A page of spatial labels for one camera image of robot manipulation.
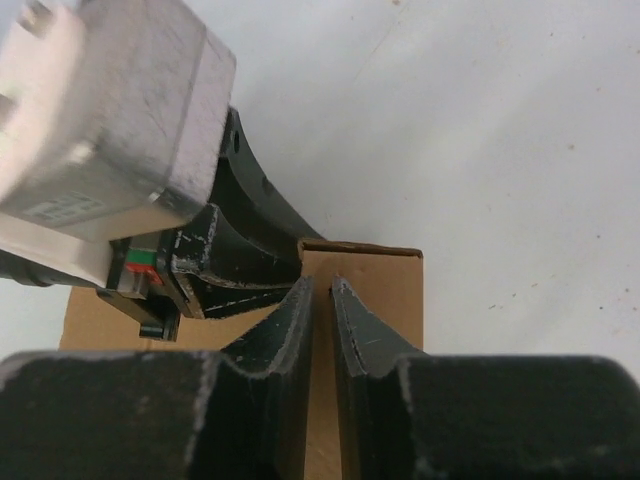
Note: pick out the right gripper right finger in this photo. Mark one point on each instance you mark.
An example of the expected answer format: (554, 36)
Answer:
(406, 414)

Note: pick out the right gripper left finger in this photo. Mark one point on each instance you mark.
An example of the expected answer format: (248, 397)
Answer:
(236, 413)

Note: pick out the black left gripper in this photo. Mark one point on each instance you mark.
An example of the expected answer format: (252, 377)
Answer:
(222, 265)

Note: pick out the brown cardboard box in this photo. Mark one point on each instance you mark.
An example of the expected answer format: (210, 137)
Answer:
(389, 281)

